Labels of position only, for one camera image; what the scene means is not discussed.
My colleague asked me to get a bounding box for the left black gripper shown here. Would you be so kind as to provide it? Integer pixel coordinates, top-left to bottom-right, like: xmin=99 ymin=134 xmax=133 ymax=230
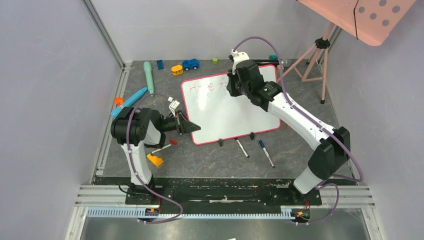
xmin=159 ymin=110 xmax=201 ymax=135

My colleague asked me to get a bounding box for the large blue toy crayon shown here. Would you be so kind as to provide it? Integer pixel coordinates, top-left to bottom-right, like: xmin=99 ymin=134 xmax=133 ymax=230
xmin=110 ymin=87 xmax=148 ymax=118

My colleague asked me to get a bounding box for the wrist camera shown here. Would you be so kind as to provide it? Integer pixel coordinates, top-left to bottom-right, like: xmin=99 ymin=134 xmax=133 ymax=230
xmin=228 ymin=49 xmax=250 ymax=75
xmin=167 ymin=97 xmax=180 ymax=117

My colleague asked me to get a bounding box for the pink framed whiteboard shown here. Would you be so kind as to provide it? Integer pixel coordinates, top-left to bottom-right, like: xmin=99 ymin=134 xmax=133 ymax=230
xmin=180 ymin=73 xmax=281 ymax=145

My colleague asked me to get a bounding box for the pink perforated panel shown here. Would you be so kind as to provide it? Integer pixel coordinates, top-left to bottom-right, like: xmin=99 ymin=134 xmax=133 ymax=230
xmin=299 ymin=0 xmax=416 ymax=47

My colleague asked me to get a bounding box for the blue toy car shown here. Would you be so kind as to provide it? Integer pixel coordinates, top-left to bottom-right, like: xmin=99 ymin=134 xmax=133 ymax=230
xmin=182 ymin=58 xmax=200 ymax=71

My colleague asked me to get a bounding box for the yellow orange plastic block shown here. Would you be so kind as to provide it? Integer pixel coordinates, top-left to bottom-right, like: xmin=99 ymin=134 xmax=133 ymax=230
xmin=146 ymin=153 xmax=164 ymax=168

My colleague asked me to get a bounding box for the red marker cap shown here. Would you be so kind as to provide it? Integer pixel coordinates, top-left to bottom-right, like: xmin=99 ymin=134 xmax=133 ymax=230
xmin=169 ymin=139 xmax=178 ymax=145

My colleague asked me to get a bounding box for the small orange toy piece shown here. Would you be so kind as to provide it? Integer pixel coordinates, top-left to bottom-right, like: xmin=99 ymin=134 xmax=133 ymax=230
xmin=114 ymin=97 xmax=125 ymax=106

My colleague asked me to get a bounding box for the white slotted cable duct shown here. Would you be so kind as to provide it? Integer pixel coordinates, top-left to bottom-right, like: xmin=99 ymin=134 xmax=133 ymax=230
xmin=86 ymin=206 xmax=295 ymax=220

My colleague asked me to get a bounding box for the black cylinder tube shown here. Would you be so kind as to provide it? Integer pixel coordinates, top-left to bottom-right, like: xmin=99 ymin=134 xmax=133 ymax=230
xmin=253 ymin=59 xmax=280 ymax=66

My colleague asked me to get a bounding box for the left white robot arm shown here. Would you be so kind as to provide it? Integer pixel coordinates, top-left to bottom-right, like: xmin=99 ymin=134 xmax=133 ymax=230
xmin=110 ymin=107 xmax=201 ymax=204

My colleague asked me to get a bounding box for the large mint toy crayon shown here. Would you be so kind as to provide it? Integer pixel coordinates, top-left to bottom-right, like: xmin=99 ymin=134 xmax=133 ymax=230
xmin=143 ymin=61 xmax=155 ymax=94

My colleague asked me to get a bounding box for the dark blue small block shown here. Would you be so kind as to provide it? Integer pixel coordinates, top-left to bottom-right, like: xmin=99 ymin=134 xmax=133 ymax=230
xmin=156 ymin=60 xmax=165 ymax=70

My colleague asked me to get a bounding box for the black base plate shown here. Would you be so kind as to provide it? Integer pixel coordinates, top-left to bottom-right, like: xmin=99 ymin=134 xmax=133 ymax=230
xmin=125 ymin=177 xmax=322 ymax=214

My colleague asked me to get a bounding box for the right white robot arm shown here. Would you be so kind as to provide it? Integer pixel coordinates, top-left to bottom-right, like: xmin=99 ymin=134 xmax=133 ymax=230
xmin=227 ymin=60 xmax=350 ymax=204

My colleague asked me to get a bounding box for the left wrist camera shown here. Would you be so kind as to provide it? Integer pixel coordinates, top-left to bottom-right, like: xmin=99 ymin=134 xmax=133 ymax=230
xmin=167 ymin=97 xmax=180 ymax=117

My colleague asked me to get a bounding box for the green whiteboard marker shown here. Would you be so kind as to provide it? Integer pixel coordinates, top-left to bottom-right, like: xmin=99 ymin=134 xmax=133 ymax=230
xmin=150 ymin=143 xmax=173 ymax=155

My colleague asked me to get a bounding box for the black whiteboard marker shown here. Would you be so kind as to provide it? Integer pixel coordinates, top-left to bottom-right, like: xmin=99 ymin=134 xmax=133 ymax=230
xmin=235 ymin=137 xmax=250 ymax=158

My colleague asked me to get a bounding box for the blue whiteboard marker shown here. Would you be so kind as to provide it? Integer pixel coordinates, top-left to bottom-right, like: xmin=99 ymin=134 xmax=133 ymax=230
xmin=258 ymin=139 xmax=276 ymax=168

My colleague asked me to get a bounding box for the yellow toy ring block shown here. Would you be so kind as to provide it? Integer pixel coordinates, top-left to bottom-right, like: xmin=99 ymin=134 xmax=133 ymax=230
xmin=171 ymin=64 xmax=184 ymax=76

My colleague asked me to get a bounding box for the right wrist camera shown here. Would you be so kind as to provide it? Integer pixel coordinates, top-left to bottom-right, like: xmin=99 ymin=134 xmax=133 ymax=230
xmin=228 ymin=49 xmax=250 ymax=75

